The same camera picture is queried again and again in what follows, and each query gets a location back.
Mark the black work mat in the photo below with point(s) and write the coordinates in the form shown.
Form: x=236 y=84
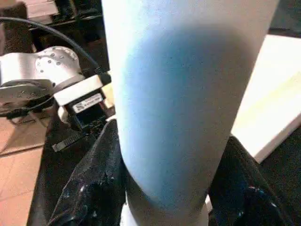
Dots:
x=282 y=165

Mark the white plastic table top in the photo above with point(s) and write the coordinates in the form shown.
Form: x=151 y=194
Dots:
x=273 y=103

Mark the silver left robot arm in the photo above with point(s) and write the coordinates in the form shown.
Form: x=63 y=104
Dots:
x=37 y=75

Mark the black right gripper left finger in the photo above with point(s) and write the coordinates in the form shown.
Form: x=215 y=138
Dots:
x=99 y=183

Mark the white plastic table leg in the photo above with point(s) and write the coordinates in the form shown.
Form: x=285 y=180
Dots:
x=188 y=94

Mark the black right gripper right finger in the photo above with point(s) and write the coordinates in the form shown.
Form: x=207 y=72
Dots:
x=244 y=193

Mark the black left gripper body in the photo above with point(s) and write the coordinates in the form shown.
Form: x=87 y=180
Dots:
x=89 y=113

